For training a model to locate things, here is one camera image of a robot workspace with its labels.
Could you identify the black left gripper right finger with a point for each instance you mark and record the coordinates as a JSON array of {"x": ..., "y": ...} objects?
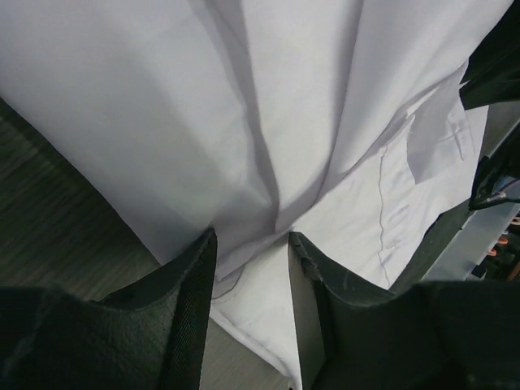
[{"x": 352, "y": 334}]

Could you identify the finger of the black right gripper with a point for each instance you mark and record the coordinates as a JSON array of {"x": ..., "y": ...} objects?
[{"x": 492, "y": 75}]

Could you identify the white long sleeve shirt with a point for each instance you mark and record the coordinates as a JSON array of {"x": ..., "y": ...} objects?
[{"x": 338, "y": 119}]

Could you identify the slotted grey cable duct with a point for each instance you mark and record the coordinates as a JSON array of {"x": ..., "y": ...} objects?
[{"x": 471, "y": 244}]

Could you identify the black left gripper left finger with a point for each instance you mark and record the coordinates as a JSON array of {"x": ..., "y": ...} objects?
[{"x": 148, "y": 335}]

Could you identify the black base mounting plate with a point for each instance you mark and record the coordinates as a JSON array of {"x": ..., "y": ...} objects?
[{"x": 502, "y": 119}]

